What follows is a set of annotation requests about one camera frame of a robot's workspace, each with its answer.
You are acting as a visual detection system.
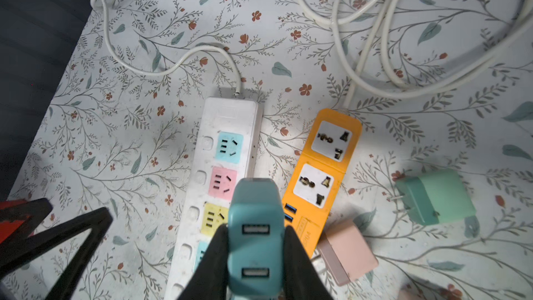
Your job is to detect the white multicolour power strip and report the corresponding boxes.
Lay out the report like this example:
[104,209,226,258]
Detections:
[164,97,262,299]

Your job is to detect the orange power strip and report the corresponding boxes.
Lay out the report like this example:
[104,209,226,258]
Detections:
[282,109,362,257]

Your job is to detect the floral table mat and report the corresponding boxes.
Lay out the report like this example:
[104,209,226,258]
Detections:
[1,0,532,299]

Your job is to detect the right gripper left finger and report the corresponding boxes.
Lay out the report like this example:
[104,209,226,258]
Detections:
[178,225,229,300]

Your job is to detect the pink plug adapter middle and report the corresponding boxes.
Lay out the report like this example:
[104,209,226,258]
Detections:
[396,285,427,300]

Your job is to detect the red pencil cup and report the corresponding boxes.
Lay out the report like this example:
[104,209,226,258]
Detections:
[1,199,34,244]

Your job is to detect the teal plug adapter front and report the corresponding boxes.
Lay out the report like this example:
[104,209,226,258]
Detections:
[227,179,285,299]

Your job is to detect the orange strip white cable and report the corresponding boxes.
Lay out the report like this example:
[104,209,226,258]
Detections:
[294,0,533,111]

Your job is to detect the green plug adapter upper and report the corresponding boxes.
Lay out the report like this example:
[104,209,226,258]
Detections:
[389,169,477,226]

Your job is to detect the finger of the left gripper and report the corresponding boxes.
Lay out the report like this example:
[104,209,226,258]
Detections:
[1,198,113,299]

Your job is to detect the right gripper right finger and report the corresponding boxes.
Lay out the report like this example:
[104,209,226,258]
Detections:
[283,226,333,300]

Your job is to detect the pink plug beside orange strip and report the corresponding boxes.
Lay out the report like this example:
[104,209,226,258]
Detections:
[316,219,379,286]

